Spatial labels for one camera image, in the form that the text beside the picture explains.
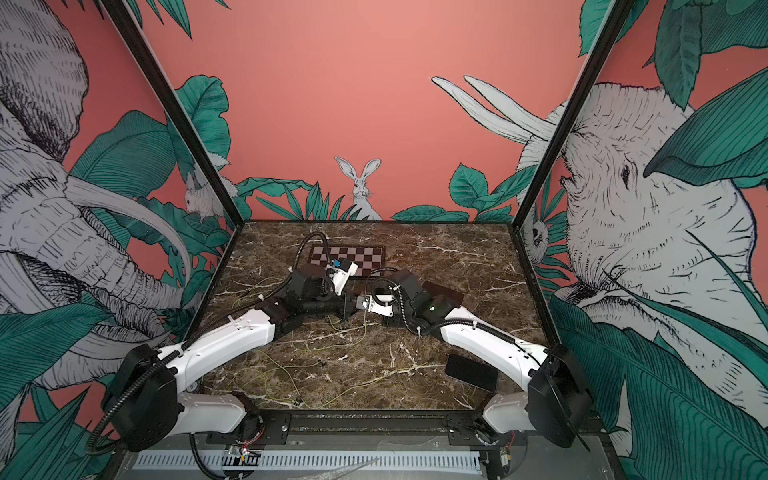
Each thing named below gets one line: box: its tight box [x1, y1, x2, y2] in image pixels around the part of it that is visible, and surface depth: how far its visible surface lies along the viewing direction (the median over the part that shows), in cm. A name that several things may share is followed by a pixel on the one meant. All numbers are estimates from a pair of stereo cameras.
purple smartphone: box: [445, 354, 499, 393], surface depth 86 cm
